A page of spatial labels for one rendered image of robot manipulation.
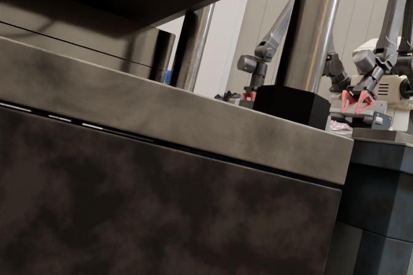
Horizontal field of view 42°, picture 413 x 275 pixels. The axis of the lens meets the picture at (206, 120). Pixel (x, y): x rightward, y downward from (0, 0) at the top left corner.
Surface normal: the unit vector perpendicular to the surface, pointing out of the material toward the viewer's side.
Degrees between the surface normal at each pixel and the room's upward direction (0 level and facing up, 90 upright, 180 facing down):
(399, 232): 90
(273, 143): 90
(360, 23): 90
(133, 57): 90
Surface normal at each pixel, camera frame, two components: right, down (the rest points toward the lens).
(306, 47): -0.09, -0.08
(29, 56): 0.38, 0.04
